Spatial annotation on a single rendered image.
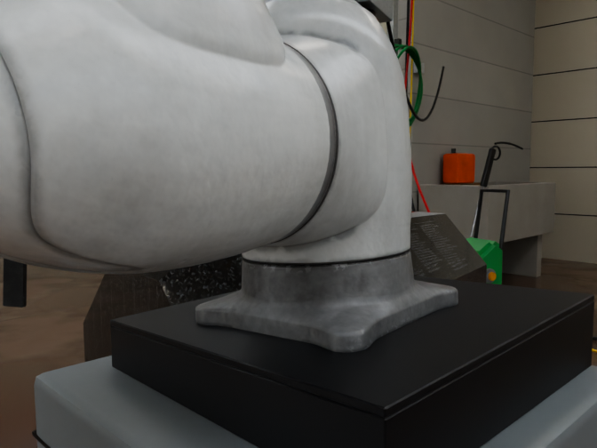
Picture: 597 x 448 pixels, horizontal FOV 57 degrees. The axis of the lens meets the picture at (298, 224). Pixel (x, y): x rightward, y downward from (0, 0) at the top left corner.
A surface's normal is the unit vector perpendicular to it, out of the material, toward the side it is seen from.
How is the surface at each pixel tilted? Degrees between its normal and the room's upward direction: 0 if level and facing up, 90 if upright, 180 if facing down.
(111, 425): 22
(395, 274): 83
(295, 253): 92
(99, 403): 0
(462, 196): 90
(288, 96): 75
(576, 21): 90
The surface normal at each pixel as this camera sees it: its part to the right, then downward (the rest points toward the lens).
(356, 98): 0.76, -0.16
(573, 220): -0.72, 0.07
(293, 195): 0.76, 0.51
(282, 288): -0.48, 0.01
